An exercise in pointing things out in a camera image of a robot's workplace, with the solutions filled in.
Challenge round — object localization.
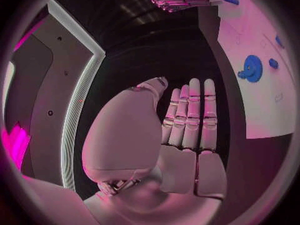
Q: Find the blue gear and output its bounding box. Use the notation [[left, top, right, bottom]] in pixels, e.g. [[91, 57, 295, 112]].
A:
[[236, 54, 264, 83]]

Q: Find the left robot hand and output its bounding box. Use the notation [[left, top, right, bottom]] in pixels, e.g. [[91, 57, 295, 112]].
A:
[[81, 76, 229, 225]]

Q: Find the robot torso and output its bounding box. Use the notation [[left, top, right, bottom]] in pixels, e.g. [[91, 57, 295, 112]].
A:
[[4, 0, 107, 192]]

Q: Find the blue short peg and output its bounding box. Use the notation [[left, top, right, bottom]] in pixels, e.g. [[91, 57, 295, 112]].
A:
[[268, 57, 280, 70]]

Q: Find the white task board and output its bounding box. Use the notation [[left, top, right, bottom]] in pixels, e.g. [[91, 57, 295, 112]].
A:
[[216, 0, 297, 140]]

